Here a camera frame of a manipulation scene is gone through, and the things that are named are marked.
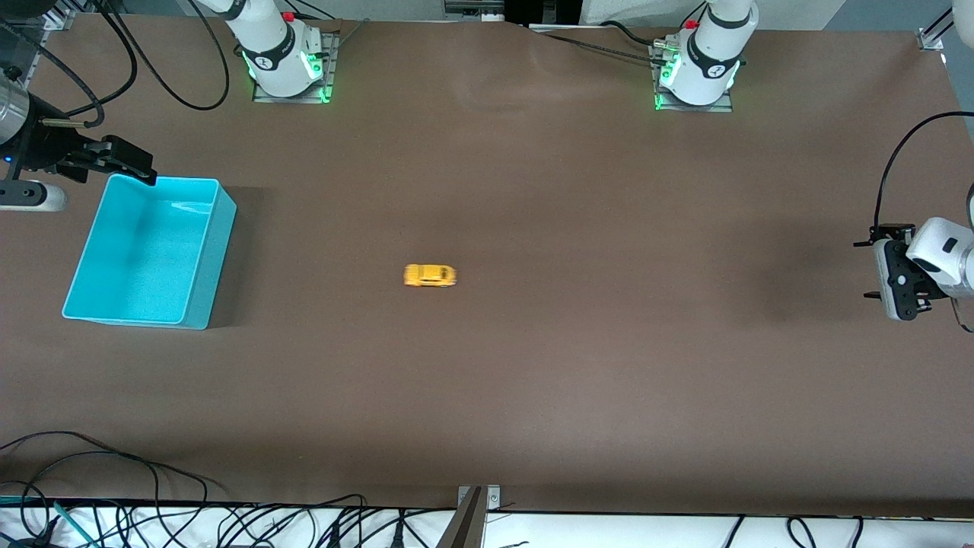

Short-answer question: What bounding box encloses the long thin black cable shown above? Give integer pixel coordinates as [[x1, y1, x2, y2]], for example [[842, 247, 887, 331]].
[[0, 431, 229, 507]]

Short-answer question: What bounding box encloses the teal plastic bin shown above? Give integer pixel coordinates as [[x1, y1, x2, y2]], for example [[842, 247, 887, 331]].
[[62, 174, 237, 331]]

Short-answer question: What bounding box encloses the black base cable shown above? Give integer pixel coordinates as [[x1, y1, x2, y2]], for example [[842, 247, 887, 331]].
[[600, 20, 664, 48]]

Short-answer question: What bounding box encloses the grey metal bar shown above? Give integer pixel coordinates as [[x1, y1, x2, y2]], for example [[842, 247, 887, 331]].
[[435, 487, 485, 548]]

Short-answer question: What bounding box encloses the yellow beetle toy car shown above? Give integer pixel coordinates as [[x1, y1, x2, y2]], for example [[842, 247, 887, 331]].
[[403, 263, 458, 288]]

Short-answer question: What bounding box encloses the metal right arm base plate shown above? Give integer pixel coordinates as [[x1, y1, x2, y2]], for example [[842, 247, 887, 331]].
[[252, 30, 340, 104]]

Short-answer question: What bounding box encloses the black right arm cable loop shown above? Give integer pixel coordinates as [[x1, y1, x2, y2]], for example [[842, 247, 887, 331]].
[[103, 0, 232, 112]]

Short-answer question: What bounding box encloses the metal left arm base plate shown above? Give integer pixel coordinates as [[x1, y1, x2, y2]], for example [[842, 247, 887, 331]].
[[651, 42, 736, 113]]

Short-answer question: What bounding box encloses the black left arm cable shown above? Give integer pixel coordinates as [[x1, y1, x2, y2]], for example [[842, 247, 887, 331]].
[[875, 110, 974, 334]]

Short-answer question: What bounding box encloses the grey flat cable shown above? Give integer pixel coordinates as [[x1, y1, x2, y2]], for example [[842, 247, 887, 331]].
[[529, 25, 661, 62]]

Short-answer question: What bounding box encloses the grey metal box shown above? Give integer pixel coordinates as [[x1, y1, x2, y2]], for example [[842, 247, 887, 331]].
[[445, 0, 505, 23]]

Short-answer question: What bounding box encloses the small metal bracket plate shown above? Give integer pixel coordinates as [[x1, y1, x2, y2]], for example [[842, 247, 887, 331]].
[[458, 485, 501, 511]]

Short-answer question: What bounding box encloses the aluminium frame profile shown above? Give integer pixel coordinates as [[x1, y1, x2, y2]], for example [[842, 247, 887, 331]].
[[916, 9, 953, 53], [0, 6, 78, 88]]

